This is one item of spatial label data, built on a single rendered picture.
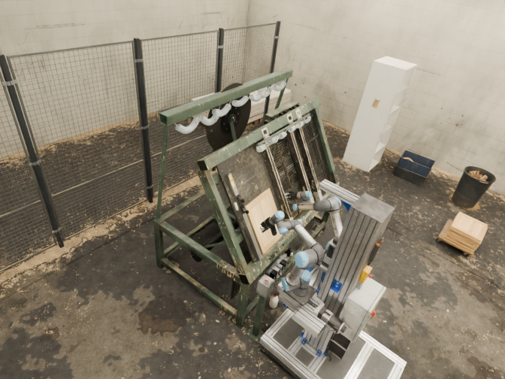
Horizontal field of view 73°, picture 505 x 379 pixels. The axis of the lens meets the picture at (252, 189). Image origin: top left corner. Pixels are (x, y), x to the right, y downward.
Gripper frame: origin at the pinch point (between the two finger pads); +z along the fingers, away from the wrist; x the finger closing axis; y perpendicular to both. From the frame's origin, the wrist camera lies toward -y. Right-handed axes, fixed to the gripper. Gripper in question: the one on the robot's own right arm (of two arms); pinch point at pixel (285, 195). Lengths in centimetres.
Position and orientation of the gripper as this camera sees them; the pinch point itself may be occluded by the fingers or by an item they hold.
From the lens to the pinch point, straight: 388.6
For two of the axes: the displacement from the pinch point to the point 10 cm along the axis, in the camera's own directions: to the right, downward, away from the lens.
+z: -7.4, 0.5, 6.7
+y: -5.9, 4.3, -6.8
